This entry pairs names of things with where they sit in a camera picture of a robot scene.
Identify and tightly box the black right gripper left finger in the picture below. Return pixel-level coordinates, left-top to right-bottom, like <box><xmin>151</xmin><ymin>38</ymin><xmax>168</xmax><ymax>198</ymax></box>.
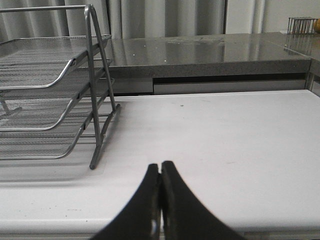
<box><xmin>91</xmin><ymin>163</ymin><xmax>161</xmax><ymax>240</ymax></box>

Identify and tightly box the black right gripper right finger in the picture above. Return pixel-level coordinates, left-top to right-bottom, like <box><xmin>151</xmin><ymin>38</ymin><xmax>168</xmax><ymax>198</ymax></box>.
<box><xmin>161</xmin><ymin>161</ymin><xmax>244</xmax><ymax>240</ymax></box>

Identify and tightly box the silver mesh tray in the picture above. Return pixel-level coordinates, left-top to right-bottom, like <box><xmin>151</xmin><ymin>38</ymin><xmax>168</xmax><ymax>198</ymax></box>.
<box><xmin>0</xmin><ymin>34</ymin><xmax>113</xmax><ymax>91</ymax></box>
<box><xmin>0</xmin><ymin>56</ymin><xmax>112</xmax><ymax>132</ymax></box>
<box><xmin>0</xmin><ymin>94</ymin><xmax>111</xmax><ymax>160</ymax></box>

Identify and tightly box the grey speckled counter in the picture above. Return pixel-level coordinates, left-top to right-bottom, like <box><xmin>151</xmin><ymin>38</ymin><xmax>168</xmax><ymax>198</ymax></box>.
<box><xmin>106</xmin><ymin>32</ymin><xmax>320</xmax><ymax>96</ymax></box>

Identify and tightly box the grey pleated curtain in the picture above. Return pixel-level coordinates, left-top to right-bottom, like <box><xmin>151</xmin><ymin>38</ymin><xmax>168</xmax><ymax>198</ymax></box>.
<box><xmin>0</xmin><ymin>0</ymin><xmax>320</xmax><ymax>42</ymax></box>

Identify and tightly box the silver wire rack frame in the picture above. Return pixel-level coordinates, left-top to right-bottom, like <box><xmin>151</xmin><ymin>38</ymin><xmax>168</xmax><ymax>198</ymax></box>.
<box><xmin>0</xmin><ymin>4</ymin><xmax>120</xmax><ymax>169</ymax></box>

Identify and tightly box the small wire basket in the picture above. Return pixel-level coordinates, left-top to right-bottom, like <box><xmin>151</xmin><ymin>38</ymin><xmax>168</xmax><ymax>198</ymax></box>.
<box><xmin>287</xmin><ymin>17</ymin><xmax>317</xmax><ymax>35</ymax></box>

